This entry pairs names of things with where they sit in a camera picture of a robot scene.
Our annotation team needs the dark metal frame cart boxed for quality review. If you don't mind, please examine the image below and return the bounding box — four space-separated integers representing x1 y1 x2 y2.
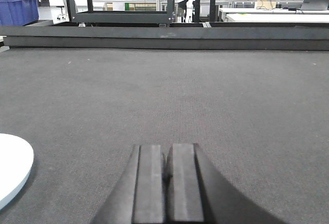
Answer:
66 0 175 25

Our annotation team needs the white lab table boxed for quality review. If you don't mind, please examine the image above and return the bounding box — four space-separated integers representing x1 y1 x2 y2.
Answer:
218 8 328 23

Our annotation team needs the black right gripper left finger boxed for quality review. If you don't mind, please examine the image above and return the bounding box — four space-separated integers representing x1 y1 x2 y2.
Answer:
92 145 165 223

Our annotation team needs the blue plastic crate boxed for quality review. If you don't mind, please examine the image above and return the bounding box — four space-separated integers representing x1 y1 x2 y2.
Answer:
1 0 39 26

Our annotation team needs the dark table edge rail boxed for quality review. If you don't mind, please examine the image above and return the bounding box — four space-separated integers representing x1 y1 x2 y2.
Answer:
1 22 328 51

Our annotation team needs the grey laptop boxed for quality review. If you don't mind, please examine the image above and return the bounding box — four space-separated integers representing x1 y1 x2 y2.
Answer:
301 0 329 11

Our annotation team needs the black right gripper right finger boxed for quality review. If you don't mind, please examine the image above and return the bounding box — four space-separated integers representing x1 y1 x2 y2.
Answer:
167 144 282 223

